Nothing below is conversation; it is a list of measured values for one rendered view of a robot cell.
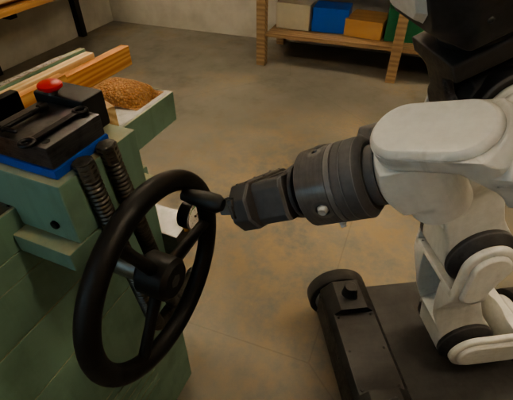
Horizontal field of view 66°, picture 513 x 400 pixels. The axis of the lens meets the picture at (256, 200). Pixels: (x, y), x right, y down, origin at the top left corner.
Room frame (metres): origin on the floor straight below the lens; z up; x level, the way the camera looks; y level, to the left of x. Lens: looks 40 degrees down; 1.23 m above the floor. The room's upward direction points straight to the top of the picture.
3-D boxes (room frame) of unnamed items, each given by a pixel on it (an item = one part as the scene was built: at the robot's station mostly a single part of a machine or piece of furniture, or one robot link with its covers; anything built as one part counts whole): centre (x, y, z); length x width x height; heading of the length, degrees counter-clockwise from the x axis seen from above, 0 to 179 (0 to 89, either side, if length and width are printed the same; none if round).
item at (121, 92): (0.70, 0.25, 0.91); 0.12 x 0.09 x 0.03; 67
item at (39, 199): (0.43, 0.25, 0.91); 0.15 x 0.14 x 0.09; 157
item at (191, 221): (0.63, 0.15, 0.65); 0.06 x 0.04 x 0.08; 157
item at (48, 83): (0.47, 0.26, 1.02); 0.03 x 0.03 x 0.01
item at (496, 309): (0.62, -0.58, 0.28); 0.21 x 0.20 x 0.13; 97
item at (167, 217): (0.66, 0.21, 0.58); 0.12 x 0.08 x 0.08; 67
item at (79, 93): (0.44, 0.25, 0.99); 0.13 x 0.11 x 0.06; 157
